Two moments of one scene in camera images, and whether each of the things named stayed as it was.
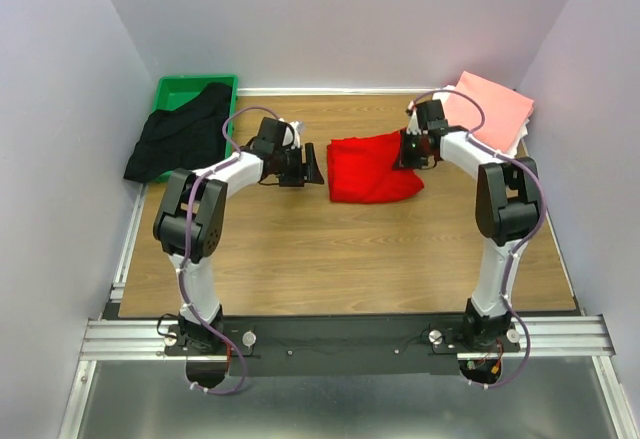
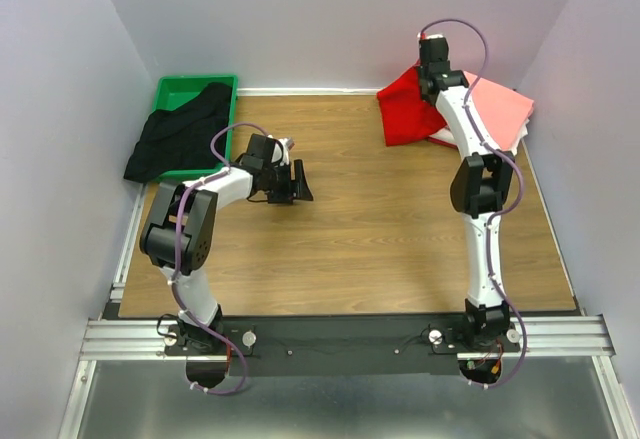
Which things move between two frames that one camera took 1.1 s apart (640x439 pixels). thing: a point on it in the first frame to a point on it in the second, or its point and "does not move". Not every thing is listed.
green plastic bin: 175,92 does not move
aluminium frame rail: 562,336 does not move
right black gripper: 406,151 to 433,52
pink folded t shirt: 507,111 does not move
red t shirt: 361,170 to 405,116
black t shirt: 187,137 does not move
